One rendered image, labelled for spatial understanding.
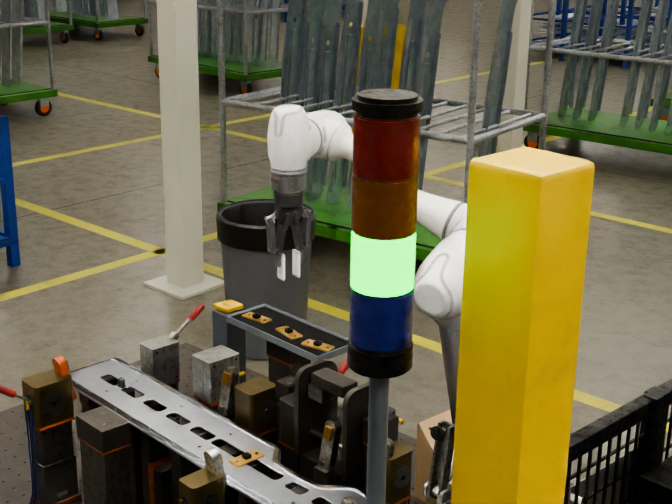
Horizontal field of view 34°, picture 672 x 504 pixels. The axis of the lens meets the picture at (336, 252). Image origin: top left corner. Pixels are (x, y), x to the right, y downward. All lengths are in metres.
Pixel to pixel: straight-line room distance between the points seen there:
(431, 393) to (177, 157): 2.08
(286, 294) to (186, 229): 1.17
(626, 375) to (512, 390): 4.40
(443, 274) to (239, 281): 3.15
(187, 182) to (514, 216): 5.22
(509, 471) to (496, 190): 0.32
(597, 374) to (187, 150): 2.58
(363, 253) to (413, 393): 4.12
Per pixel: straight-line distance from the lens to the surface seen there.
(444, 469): 2.33
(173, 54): 6.16
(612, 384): 5.50
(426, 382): 5.34
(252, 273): 5.34
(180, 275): 6.47
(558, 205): 1.16
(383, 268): 1.12
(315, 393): 2.58
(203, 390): 2.88
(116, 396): 2.93
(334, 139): 2.77
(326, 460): 2.57
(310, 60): 7.16
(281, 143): 2.67
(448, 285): 2.31
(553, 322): 1.21
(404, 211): 1.10
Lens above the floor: 2.27
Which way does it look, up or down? 19 degrees down
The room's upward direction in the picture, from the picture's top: 1 degrees clockwise
